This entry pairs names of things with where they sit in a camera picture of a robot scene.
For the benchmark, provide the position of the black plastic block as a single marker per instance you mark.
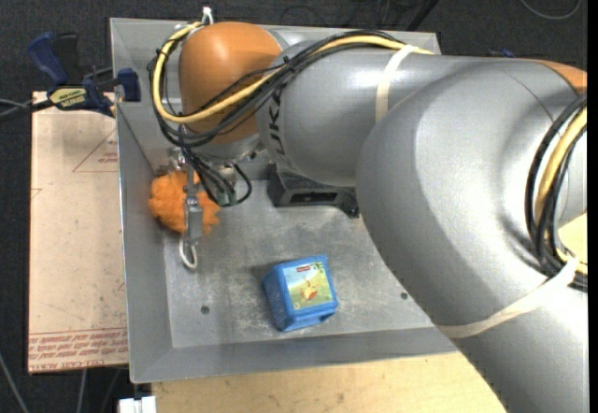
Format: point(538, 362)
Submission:
point(303, 196)

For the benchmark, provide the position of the blue picture box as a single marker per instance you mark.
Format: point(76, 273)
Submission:
point(301, 292)

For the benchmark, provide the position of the orange fluffy toy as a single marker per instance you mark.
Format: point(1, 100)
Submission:
point(166, 203)

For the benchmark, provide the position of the brown cardboard board, red print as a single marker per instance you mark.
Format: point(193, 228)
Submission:
point(70, 238)

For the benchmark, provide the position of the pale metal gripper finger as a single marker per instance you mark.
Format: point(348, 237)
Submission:
point(198, 224)
point(189, 224)

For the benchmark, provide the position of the grey metal bin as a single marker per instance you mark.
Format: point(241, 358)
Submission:
point(224, 299)

